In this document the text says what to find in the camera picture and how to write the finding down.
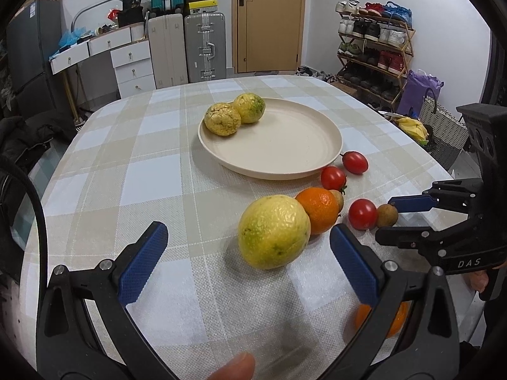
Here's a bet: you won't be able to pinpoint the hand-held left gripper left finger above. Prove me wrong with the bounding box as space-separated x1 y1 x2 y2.
35 222 179 380

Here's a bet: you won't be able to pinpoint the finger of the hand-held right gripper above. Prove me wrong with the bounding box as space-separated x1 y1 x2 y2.
388 178 482 216
375 214 482 248

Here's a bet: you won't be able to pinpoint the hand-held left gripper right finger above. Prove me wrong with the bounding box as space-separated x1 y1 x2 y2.
317 224 462 380

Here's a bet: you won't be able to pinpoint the red cherry tomato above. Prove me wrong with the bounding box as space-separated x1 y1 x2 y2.
348 199 379 231
320 166 348 191
341 151 369 174

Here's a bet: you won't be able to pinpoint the orange mandarin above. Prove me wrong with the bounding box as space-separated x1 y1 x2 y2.
295 187 341 235
354 301 408 339

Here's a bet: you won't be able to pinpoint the large yellow citrus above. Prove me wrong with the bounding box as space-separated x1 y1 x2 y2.
238 195 311 270

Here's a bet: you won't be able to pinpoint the cream round plate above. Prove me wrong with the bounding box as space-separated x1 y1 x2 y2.
198 98 342 181

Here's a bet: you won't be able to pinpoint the person's right hand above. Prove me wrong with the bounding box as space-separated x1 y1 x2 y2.
471 270 490 293

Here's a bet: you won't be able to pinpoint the person's left hand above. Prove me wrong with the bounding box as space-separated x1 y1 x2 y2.
206 352 256 380

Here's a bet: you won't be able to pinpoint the bunch of bananas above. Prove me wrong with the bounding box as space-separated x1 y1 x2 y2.
396 116 429 143

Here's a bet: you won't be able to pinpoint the grey woven basket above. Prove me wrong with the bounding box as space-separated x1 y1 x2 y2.
419 95 472 171

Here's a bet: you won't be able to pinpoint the purple bag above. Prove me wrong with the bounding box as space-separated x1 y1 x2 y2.
397 69 443 117

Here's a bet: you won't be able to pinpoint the wrinkled yellow passion fruit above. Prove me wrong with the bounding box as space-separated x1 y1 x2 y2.
204 103 242 137

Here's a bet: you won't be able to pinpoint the scattered loose sneakers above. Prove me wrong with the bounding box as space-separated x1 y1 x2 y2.
296 65 337 84

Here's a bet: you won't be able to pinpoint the black jacket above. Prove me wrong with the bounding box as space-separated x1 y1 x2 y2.
0 109 78 171

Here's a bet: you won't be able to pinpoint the wooden shoe rack with shoes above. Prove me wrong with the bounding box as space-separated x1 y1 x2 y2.
336 0 413 101

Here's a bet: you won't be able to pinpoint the yellow-green citrus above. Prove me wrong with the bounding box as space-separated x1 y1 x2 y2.
232 93 266 124

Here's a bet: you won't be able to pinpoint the white desk with drawers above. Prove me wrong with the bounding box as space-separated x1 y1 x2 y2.
49 27 157 99

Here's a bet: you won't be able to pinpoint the beige suitcase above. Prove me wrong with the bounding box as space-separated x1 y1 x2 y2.
147 13 189 90

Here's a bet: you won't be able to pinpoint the silver suitcase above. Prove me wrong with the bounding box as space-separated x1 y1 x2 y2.
184 12 227 84

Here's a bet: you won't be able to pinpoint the wooden door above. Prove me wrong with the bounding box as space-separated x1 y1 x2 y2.
232 0 306 74

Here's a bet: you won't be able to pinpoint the blue plastic bag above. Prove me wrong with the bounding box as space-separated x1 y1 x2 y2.
59 27 88 48

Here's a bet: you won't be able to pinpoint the dark grey refrigerator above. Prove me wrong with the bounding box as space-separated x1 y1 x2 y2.
6 0 66 107

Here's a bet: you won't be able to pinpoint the black bag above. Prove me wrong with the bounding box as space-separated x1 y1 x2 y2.
118 8 147 28

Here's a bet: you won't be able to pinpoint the grey arched pipe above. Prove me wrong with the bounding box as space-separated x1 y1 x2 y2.
71 0 123 32

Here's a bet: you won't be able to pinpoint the yellow black shoe box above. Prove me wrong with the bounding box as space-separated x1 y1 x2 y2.
188 0 218 14

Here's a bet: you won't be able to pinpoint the black cable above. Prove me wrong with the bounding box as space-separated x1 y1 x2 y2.
0 154 48 270

